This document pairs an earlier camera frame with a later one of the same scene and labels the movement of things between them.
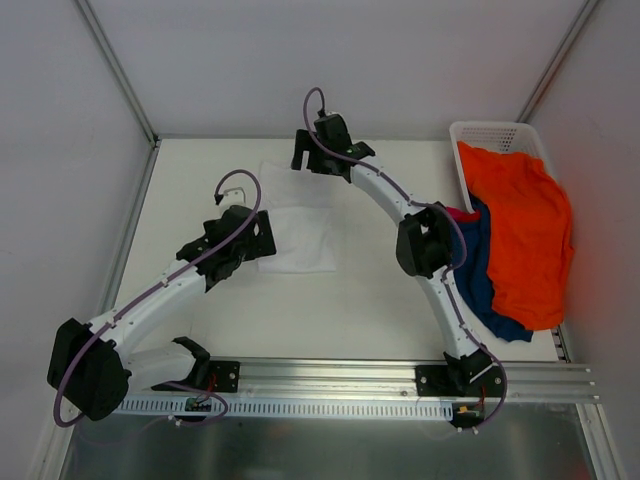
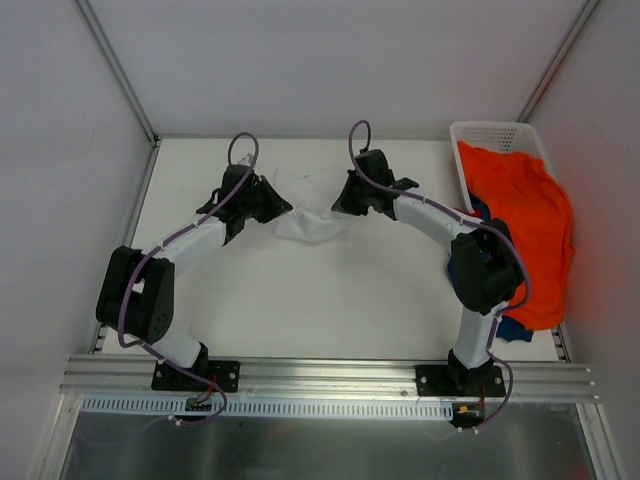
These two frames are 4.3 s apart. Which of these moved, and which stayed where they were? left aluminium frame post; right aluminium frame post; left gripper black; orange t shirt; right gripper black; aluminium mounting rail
Moved: right gripper black; left gripper black
Stayed: aluminium mounting rail; left aluminium frame post; right aluminium frame post; orange t shirt
